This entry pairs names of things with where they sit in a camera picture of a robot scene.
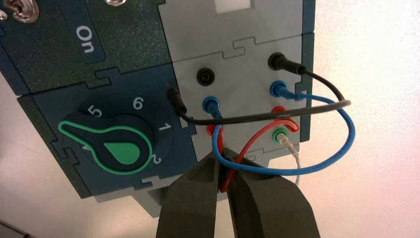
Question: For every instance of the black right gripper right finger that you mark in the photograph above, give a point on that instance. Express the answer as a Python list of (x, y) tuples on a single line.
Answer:
[(269, 210)]

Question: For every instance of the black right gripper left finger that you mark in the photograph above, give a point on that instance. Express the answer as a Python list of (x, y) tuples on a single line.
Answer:
[(190, 210)]

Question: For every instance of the green banana socket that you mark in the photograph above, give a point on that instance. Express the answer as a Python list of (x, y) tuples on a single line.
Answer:
[(275, 133)]

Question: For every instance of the green and teal rotary knob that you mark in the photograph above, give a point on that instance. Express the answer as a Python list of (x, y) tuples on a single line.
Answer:
[(115, 144)]

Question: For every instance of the empty black banana socket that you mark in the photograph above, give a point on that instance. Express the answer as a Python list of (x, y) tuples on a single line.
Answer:
[(205, 75)]

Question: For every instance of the grey and teal control box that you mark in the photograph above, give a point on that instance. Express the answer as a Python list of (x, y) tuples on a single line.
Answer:
[(137, 42)]

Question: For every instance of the white rectangular display window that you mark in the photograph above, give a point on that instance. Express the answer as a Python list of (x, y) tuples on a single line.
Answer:
[(234, 5)]

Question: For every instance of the silver metal toggle switch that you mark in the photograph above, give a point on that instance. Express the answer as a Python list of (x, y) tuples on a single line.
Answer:
[(115, 2), (24, 11)]

